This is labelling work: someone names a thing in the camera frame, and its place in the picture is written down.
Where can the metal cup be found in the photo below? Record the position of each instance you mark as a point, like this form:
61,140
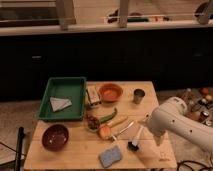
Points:
138,96

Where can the dark red toy grapes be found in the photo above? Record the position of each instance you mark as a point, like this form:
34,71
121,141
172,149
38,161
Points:
93,122

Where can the green plastic tray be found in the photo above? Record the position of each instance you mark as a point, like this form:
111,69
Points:
72,88

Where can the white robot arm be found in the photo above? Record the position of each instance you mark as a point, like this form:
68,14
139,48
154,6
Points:
170,116

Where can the green toy pepper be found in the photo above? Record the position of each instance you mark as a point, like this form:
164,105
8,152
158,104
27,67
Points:
108,117

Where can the folded grey cloth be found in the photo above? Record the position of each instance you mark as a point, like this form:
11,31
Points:
58,104

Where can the dark maroon bowl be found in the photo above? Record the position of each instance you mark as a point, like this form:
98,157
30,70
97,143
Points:
55,137

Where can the orange toy fruit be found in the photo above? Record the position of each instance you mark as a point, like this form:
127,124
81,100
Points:
104,132

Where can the blue grey sponge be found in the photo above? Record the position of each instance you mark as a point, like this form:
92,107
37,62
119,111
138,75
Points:
110,156

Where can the toy sandwich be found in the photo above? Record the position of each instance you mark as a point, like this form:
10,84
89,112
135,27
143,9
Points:
93,96

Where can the orange red bowl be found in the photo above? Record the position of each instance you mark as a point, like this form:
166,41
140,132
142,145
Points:
110,92

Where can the black pole left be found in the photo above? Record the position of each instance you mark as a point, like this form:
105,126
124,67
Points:
19,149

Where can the yellow toy corn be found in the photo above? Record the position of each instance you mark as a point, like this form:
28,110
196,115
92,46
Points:
117,121

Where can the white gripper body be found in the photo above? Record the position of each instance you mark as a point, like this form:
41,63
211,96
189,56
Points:
159,138

